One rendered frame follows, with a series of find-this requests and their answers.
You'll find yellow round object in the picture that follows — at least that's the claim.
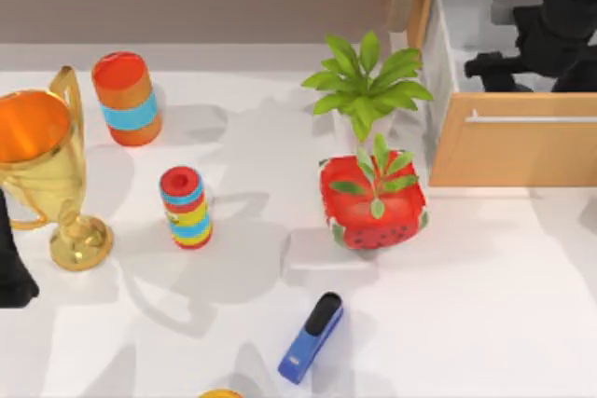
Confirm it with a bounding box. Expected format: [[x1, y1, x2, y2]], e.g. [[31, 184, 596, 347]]
[[198, 387, 244, 398]]

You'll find pale wooden drawer front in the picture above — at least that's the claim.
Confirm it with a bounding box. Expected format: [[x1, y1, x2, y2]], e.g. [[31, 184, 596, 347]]
[[428, 91, 597, 187]]

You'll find grey pierced drawer inside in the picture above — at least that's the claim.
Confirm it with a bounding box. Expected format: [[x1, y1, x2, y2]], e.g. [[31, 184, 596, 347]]
[[432, 0, 597, 97]]

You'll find blue and black stapler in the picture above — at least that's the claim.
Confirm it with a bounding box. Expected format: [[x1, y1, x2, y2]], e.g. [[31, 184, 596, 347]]
[[277, 291, 345, 386]]

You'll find gold trophy cup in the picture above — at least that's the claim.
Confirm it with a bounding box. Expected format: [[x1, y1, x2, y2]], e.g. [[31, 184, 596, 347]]
[[0, 65, 115, 272]]

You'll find plant in watermelon pot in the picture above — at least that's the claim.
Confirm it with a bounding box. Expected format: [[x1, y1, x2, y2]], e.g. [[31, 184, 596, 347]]
[[318, 132, 430, 252]]

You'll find stack of coloured rings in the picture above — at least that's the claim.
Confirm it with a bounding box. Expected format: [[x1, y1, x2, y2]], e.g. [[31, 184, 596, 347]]
[[159, 166, 215, 251]]

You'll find long metal drawer handle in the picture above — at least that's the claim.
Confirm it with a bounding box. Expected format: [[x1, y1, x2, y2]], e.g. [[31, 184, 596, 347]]
[[465, 109, 597, 125]]

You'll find green plant in white pot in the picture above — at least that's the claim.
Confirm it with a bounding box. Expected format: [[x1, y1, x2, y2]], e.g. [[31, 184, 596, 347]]
[[300, 29, 436, 148]]

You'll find orange can with blue band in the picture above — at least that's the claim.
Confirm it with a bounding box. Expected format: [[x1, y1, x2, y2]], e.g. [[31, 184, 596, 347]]
[[90, 51, 163, 148]]

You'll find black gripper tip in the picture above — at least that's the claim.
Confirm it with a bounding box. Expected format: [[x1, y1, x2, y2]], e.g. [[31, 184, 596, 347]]
[[0, 186, 40, 310]]

